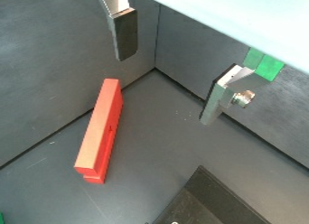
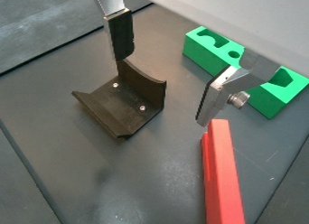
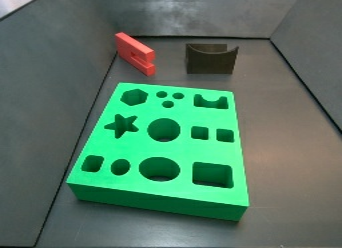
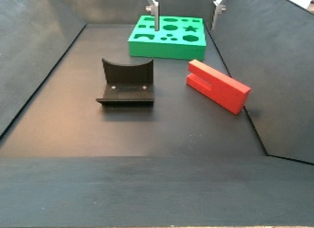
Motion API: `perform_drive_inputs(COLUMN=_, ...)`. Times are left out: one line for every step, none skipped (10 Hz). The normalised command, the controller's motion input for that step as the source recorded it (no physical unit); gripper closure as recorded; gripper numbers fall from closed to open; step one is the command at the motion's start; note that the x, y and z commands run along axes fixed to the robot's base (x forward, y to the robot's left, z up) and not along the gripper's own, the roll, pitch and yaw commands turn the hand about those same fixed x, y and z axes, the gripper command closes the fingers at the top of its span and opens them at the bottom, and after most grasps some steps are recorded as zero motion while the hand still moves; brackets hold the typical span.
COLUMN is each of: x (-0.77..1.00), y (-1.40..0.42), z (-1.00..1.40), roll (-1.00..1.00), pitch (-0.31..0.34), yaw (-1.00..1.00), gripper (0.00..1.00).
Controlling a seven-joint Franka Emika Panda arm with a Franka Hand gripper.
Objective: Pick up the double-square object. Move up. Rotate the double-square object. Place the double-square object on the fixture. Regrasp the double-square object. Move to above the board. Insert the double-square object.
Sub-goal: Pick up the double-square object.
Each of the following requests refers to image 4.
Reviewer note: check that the red double-square block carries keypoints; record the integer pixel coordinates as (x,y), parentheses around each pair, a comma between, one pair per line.
(217,86)

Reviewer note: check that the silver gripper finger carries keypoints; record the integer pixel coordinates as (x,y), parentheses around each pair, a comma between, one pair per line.
(153,8)
(220,9)

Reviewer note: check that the black curved holder stand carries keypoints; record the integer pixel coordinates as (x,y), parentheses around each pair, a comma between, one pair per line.
(129,83)

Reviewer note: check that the green foam shape board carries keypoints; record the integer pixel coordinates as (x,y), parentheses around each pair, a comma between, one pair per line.
(180,40)

